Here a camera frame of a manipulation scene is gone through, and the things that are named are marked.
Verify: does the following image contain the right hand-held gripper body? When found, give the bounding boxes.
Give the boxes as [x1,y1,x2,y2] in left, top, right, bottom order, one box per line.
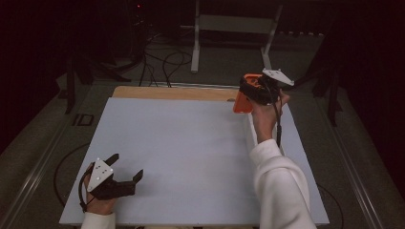
[245,68,295,107]

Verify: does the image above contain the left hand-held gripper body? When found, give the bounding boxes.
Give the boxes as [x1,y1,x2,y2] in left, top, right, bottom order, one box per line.
[86,157,138,201]

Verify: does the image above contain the orange phone case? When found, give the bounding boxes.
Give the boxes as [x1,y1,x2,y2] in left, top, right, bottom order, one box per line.
[232,73,264,115]

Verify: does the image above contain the white plastic bin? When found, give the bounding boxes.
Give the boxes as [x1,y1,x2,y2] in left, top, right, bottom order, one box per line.
[243,103,288,157]

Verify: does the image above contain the person's right hand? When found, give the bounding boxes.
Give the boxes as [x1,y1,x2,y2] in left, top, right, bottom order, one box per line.
[250,89,291,145]

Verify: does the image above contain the person's left hand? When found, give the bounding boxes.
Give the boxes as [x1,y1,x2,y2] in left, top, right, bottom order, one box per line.
[82,162,117,216]

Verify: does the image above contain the pale blue board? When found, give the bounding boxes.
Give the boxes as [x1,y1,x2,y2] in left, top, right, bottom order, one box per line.
[58,96,330,227]

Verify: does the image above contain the white metal stand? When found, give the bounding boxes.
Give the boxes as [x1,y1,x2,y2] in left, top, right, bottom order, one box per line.
[180,0,285,79]

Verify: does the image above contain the black stand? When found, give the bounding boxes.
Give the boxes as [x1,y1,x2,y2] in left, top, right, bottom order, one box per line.
[65,53,132,115]
[276,63,344,128]

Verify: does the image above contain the wooden table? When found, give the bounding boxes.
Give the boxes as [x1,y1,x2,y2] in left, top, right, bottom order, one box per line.
[112,85,286,104]

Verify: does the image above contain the left hand-held gripper cable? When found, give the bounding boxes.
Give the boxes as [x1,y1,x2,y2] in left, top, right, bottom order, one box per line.
[77,161,97,214]

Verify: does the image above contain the hand-held gripper cable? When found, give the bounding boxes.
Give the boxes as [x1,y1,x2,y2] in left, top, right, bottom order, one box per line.
[77,161,97,214]
[268,85,285,149]

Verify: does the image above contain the right hand-held gripper cable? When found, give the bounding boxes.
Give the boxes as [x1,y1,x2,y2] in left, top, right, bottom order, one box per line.
[268,85,285,149]

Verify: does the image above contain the metal floor rail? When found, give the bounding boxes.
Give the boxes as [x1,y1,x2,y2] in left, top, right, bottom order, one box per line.
[319,94,385,229]
[0,120,71,229]

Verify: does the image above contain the looped black floor cable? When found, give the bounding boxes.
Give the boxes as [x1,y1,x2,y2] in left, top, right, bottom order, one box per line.
[138,31,194,89]

